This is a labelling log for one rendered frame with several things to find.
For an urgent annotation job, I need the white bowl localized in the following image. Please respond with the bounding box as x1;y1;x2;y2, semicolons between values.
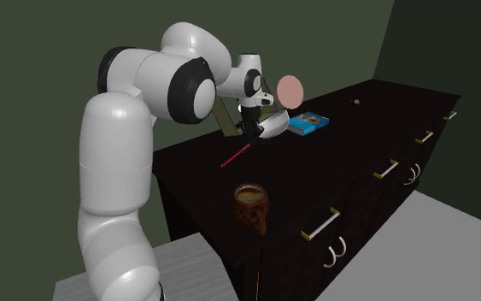
259;109;290;140

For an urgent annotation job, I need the translucent green glass panel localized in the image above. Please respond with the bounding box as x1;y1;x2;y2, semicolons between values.
211;81;286;138

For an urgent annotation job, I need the red pen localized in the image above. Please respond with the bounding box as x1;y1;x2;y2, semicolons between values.
218;143;252;170

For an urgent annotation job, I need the pink round disc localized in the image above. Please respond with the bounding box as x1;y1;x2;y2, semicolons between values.
276;74;305;110

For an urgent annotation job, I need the blue book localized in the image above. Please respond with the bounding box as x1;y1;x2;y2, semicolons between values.
286;110;331;137

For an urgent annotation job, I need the dark wooden drawer cabinet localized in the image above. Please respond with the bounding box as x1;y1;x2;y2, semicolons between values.
151;78;463;301

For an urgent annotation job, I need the brown patterned mug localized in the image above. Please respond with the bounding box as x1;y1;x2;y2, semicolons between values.
232;183;271;237

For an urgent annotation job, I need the grey robot stand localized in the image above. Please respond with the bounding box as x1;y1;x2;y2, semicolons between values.
51;232;241;301

